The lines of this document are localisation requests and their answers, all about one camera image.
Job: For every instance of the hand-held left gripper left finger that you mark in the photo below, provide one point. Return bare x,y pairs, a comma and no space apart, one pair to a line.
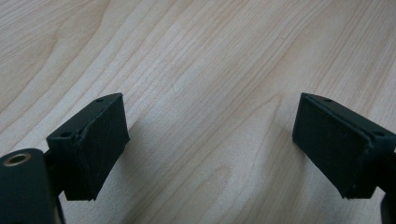
90,146

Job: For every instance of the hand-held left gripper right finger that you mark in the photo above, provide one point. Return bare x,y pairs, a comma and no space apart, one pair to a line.
336,143

